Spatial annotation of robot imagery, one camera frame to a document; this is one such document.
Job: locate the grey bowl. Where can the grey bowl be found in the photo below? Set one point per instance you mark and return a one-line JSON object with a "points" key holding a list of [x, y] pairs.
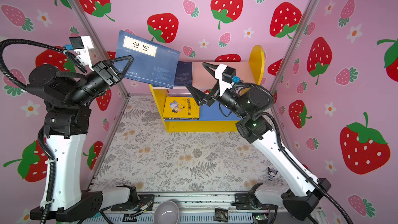
{"points": [[166, 213]]}

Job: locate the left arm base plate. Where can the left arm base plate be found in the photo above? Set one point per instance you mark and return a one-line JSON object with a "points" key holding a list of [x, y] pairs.
{"points": [[135, 205]]}

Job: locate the green lit circuit board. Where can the green lit circuit board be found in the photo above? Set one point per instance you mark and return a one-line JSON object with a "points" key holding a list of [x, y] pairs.
{"points": [[259, 218]]}

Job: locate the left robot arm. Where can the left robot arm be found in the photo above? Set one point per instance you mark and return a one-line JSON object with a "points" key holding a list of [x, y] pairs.
{"points": [[67, 97]]}

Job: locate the navy book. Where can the navy book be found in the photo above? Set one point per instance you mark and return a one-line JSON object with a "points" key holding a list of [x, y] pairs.
{"points": [[153, 63], [183, 73]]}

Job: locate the small black circuit board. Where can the small black circuit board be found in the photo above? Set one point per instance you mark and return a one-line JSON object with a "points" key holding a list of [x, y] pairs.
{"points": [[221, 215]]}

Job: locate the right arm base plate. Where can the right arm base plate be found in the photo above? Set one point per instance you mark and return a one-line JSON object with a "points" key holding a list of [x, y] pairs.
{"points": [[245, 201]]}

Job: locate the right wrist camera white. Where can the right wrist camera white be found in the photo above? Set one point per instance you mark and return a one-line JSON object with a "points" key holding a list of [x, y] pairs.
{"points": [[226, 77]]}

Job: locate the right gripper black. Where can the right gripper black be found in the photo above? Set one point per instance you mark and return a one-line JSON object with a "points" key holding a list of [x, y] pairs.
{"points": [[210, 100]]}

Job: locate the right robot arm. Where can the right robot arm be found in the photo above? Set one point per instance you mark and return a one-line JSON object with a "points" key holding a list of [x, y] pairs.
{"points": [[259, 128]]}

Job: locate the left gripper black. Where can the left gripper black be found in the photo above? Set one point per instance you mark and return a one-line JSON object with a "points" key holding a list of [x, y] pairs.
{"points": [[110, 78]]}

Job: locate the yellow cartoon cover book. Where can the yellow cartoon cover book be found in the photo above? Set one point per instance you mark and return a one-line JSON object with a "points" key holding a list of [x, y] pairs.
{"points": [[177, 107]]}

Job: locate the yellow pink blue bookshelf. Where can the yellow pink blue bookshelf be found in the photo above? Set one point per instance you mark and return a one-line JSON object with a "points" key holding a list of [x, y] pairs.
{"points": [[217, 117]]}

